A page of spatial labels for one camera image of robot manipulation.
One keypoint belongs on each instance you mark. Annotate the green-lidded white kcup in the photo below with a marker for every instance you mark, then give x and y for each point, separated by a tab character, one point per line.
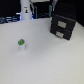
21	44

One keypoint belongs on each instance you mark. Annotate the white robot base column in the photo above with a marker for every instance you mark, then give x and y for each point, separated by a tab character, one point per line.
25	10

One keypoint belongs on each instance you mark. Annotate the black kcup holder drawer box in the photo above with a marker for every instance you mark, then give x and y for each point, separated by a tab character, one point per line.
63	19

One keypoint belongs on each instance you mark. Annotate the dark equipment box behind table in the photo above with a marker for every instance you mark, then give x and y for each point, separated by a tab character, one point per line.
41	9

